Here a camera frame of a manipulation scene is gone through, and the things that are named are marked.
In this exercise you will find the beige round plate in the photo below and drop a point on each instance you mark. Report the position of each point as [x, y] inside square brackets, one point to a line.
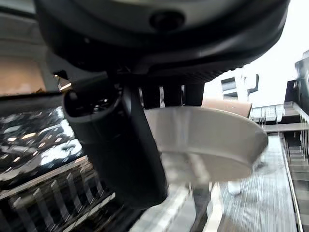
[207, 135]

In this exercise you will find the dark machine cabinet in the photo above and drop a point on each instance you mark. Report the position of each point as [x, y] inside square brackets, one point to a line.
[300, 82]

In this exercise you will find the person's foot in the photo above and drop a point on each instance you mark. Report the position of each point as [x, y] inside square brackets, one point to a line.
[234, 188]

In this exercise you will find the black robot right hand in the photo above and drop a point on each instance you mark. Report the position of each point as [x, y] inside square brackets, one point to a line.
[135, 43]

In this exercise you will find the brown cardboard box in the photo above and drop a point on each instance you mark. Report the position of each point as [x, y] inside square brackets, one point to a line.
[231, 107]

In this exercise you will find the glossy black countertop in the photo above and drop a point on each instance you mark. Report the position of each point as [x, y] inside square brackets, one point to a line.
[33, 140]

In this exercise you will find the metal shelf rack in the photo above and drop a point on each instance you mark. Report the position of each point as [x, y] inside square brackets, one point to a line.
[289, 125]

